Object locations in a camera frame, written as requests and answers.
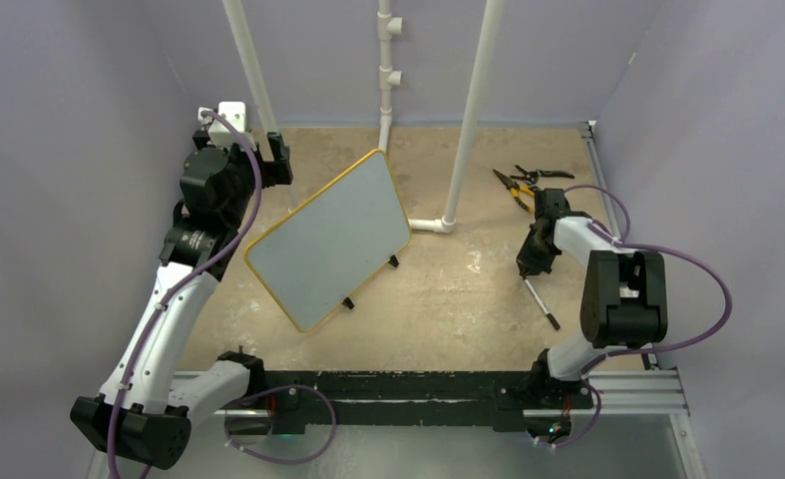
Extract yellow framed whiteboard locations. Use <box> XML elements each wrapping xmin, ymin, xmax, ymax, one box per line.
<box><xmin>243</xmin><ymin>149</ymin><xmax>412</xmax><ymax>333</ymax></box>

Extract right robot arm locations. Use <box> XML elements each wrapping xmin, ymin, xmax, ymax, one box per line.
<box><xmin>516</xmin><ymin>189</ymin><xmax>668</xmax><ymax>406</ymax></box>

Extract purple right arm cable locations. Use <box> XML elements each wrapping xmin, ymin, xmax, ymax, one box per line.
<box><xmin>531</xmin><ymin>184</ymin><xmax>734</xmax><ymax>451</ymax></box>

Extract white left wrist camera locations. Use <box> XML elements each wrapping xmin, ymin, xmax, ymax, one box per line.
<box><xmin>197</xmin><ymin>101</ymin><xmax>256</xmax><ymax>149</ymax></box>

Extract aluminium front frame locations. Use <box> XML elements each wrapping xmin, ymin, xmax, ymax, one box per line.
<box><xmin>89</xmin><ymin>369</ymin><xmax>707</xmax><ymax>478</ymax></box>

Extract white PVC pipe frame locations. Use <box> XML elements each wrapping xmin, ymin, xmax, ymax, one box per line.
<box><xmin>221</xmin><ymin>0</ymin><xmax>507</xmax><ymax>235</ymax></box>

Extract yellow handled needle-nose pliers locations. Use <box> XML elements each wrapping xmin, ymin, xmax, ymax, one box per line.
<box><xmin>493</xmin><ymin>169</ymin><xmax>536</xmax><ymax>214</ymax></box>

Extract black whiteboard marker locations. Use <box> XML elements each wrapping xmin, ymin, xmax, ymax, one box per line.
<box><xmin>523</xmin><ymin>277</ymin><xmax>562</xmax><ymax>331</ymax></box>

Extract black handled wire cutters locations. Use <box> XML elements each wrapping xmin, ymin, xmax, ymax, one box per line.
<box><xmin>511</xmin><ymin>165</ymin><xmax>576</xmax><ymax>188</ymax></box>

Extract aluminium rail right edge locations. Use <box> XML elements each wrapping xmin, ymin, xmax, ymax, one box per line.
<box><xmin>577</xmin><ymin>121</ymin><xmax>661</xmax><ymax>371</ymax></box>

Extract black metal whiteboard stand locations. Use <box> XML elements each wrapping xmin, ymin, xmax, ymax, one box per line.
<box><xmin>340</xmin><ymin>254</ymin><xmax>400</xmax><ymax>310</ymax></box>

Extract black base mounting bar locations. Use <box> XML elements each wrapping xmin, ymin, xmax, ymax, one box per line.
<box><xmin>203</xmin><ymin>368</ymin><xmax>594</xmax><ymax>436</ymax></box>

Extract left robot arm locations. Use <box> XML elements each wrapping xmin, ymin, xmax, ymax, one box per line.
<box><xmin>70</xmin><ymin>131</ymin><xmax>293</xmax><ymax>478</ymax></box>

